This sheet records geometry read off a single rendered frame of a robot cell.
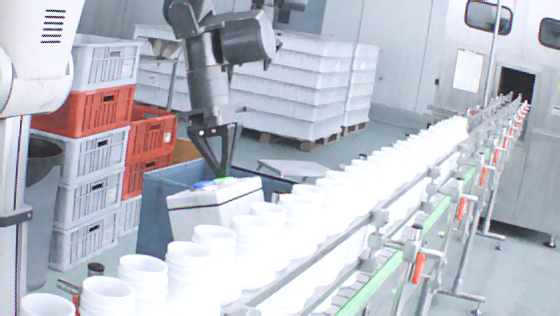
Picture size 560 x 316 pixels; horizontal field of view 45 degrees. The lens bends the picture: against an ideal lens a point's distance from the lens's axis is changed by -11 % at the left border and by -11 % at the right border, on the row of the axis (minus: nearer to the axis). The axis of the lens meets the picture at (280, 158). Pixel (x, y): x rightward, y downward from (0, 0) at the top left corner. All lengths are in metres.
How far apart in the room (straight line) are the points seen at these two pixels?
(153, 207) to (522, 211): 4.35
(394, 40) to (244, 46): 10.48
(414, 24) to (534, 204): 6.14
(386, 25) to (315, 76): 4.05
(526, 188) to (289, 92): 3.06
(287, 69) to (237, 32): 6.70
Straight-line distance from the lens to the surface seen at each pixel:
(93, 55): 3.37
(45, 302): 0.46
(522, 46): 5.68
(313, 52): 7.61
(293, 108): 7.69
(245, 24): 0.99
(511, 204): 5.76
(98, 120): 3.55
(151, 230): 1.73
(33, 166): 3.05
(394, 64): 11.45
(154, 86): 8.51
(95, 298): 0.47
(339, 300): 0.99
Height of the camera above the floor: 1.35
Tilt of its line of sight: 11 degrees down
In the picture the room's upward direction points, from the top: 10 degrees clockwise
